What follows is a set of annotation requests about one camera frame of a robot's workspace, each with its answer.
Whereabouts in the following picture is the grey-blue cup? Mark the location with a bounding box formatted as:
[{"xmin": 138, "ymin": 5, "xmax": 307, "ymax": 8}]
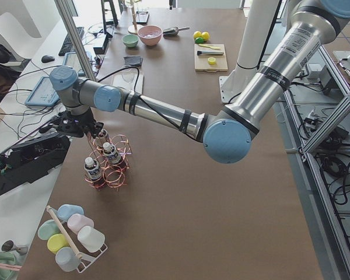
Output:
[{"xmin": 55, "ymin": 247, "xmax": 80, "ymax": 272}]

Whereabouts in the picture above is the yellow cup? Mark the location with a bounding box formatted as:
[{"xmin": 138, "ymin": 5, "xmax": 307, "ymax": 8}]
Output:
[{"xmin": 47, "ymin": 233, "xmax": 69, "ymax": 254}]

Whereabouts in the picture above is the black equipment case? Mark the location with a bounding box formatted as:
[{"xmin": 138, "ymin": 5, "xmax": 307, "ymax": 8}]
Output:
[{"xmin": 0, "ymin": 133, "xmax": 70, "ymax": 195}]

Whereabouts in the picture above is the aluminium frame rail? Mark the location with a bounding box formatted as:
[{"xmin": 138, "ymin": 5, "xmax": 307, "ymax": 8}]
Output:
[{"xmin": 282, "ymin": 48, "xmax": 350, "ymax": 279}]

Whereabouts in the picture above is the metal jigger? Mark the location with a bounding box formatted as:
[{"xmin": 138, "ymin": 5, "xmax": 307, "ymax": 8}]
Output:
[{"xmin": 1, "ymin": 240, "xmax": 29, "ymax": 256}]

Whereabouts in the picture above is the white cup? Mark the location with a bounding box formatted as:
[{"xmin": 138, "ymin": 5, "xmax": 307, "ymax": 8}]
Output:
[{"xmin": 77, "ymin": 226, "xmax": 106, "ymax": 253}]

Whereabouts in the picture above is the green lime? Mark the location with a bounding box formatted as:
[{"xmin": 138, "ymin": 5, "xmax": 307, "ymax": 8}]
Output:
[{"xmin": 194, "ymin": 37, "xmax": 204, "ymax": 44}]

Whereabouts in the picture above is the tea bottle front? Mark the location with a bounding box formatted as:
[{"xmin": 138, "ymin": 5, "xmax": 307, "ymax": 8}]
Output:
[{"xmin": 84, "ymin": 157, "xmax": 104, "ymax": 189}]

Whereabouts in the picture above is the grey folded cloth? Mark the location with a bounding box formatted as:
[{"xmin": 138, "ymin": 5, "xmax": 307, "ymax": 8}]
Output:
[{"xmin": 124, "ymin": 55, "xmax": 143, "ymax": 67}]

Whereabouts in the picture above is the blue teach pendant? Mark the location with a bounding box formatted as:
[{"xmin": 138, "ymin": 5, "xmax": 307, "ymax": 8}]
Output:
[
  {"xmin": 62, "ymin": 52, "xmax": 85, "ymax": 76},
  {"xmin": 24, "ymin": 76, "xmax": 59, "ymax": 107}
]

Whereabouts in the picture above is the half lemon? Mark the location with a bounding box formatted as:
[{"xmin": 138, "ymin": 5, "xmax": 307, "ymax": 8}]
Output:
[{"xmin": 208, "ymin": 57, "xmax": 216, "ymax": 65}]

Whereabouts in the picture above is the tea bottle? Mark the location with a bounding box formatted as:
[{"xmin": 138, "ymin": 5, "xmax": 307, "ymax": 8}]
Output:
[
  {"xmin": 103, "ymin": 142, "xmax": 127, "ymax": 173},
  {"xmin": 93, "ymin": 128, "xmax": 111, "ymax": 154},
  {"xmin": 84, "ymin": 157, "xmax": 104, "ymax": 189}
]

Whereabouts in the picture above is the green cup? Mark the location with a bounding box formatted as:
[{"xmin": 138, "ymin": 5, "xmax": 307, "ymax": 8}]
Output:
[{"xmin": 37, "ymin": 219, "xmax": 60, "ymax": 240}]

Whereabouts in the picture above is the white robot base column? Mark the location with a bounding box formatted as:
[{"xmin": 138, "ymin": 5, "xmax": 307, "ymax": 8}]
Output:
[{"xmin": 219, "ymin": 0, "xmax": 282, "ymax": 104}]

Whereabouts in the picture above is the pink cup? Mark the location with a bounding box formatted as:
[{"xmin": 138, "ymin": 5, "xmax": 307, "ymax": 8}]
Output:
[{"xmin": 67, "ymin": 213, "xmax": 94, "ymax": 235}]

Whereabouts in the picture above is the pink bowl with ice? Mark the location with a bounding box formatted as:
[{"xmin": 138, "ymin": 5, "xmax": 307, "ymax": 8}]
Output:
[{"xmin": 138, "ymin": 25, "xmax": 163, "ymax": 47}]

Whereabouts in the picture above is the black computer mouse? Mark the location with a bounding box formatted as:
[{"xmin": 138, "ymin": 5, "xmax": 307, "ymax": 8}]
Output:
[{"xmin": 41, "ymin": 55, "xmax": 55, "ymax": 63}]

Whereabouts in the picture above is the wooden cutting board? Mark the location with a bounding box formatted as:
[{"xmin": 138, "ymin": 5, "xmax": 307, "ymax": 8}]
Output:
[{"xmin": 194, "ymin": 44, "xmax": 228, "ymax": 72}]

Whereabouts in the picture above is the aluminium frame post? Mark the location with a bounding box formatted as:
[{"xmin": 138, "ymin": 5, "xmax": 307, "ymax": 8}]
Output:
[{"xmin": 54, "ymin": 0, "xmax": 96, "ymax": 81}]

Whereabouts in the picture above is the white cup rack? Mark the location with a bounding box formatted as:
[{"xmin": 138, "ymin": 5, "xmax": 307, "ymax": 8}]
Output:
[{"xmin": 45, "ymin": 205, "xmax": 108, "ymax": 274}]

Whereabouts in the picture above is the black keyboard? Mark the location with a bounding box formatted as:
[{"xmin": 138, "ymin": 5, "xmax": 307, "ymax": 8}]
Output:
[{"xmin": 58, "ymin": 27, "xmax": 84, "ymax": 57}]

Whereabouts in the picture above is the copper wire bottle basket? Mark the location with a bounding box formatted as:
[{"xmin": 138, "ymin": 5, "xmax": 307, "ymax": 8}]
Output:
[{"xmin": 84, "ymin": 129, "xmax": 132, "ymax": 191}]

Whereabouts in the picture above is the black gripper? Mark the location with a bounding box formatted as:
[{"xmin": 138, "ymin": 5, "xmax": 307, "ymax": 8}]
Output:
[{"xmin": 57, "ymin": 110, "xmax": 103, "ymax": 137}]

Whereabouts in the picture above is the metal ice scoop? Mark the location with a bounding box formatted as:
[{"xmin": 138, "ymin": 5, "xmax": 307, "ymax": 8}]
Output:
[{"xmin": 163, "ymin": 27, "xmax": 190, "ymax": 37}]

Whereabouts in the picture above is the black small tray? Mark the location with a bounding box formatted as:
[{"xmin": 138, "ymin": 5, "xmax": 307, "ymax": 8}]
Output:
[{"xmin": 135, "ymin": 11, "xmax": 149, "ymax": 25}]

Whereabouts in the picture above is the yellow knife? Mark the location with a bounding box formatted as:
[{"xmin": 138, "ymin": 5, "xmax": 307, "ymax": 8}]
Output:
[{"xmin": 199, "ymin": 44, "xmax": 221, "ymax": 50}]

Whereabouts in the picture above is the wooden stand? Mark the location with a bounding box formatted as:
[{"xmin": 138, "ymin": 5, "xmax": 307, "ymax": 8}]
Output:
[{"xmin": 128, "ymin": 0, "xmax": 142, "ymax": 35}]

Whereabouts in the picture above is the green bowl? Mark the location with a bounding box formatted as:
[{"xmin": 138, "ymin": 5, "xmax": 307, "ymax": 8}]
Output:
[{"xmin": 122, "ymin": 34, "xmax": 139, "ymax": 48}]

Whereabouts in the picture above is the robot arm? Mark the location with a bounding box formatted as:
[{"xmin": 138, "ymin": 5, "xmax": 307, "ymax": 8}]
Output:
[{"xmin": 50, "ymin": 1, "xmax": 350, "ymax": 163}]

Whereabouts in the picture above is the steel muddler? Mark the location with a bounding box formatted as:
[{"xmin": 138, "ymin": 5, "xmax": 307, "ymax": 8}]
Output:
[{"xmin": 197, "ymin": 50, "xmax": 224, "ymax": 56}]

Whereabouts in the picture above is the cream tray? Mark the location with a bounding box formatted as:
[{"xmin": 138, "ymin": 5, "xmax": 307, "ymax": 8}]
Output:
[{"xmin": 110, "ymin": 68, "xmax": 144, "ymax": 93}]

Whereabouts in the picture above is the blue cup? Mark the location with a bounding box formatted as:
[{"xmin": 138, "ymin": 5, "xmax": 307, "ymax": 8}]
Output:
[{"xmin": 57, "ymin": 204, "xmax": 85, "ymax": 222}]

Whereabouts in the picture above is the wine glass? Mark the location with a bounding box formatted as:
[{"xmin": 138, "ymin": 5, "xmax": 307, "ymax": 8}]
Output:
[{"xmin": 121, "ymin": 68, "xmax": 135, "ymax": 85}]

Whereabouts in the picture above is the yellow lemon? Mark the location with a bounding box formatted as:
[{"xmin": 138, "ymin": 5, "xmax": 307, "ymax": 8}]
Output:
[
  {"xmin": 193, "ymin": 30, "xmax": 202, "ymax": 40},
  {"xmin": 201, "ymin": 31, "xmax": 210, "ymax": 41}
]

